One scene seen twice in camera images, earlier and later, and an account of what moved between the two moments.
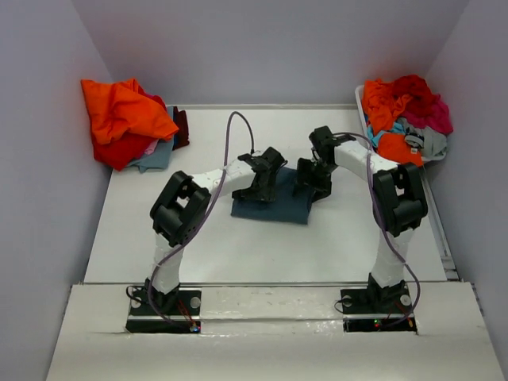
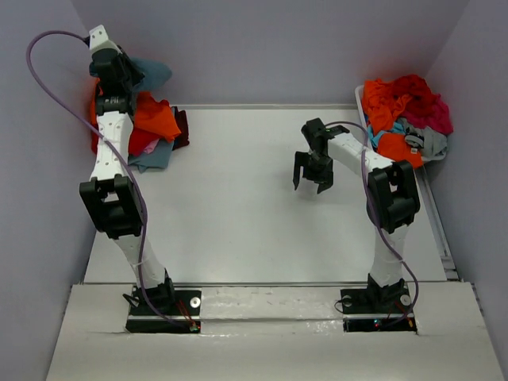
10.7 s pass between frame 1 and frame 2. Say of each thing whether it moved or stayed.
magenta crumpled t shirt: stayed
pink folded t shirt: stayed
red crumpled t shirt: stayed
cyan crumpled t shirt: stayed
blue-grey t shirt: moved
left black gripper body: moved
